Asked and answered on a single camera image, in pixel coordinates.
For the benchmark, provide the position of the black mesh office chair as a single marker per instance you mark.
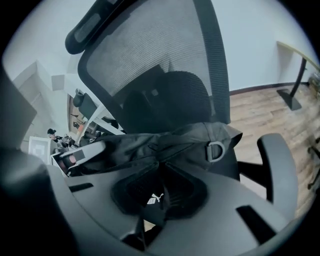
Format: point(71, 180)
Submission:
point(150, 50)

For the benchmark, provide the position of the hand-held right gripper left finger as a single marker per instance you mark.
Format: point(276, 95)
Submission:
point(100, 201)

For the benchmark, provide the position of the white desk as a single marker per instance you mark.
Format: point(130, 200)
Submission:
point(110, 126)

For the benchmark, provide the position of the desk with black leg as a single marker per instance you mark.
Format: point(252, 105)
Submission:
point(298, 80)

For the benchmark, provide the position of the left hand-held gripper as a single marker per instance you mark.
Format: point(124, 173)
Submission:
point(40, 148)

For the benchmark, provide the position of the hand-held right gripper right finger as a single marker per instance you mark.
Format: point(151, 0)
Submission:
point(220, 205)

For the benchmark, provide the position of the black fabric bag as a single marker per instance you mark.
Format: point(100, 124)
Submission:
point(155, 147)

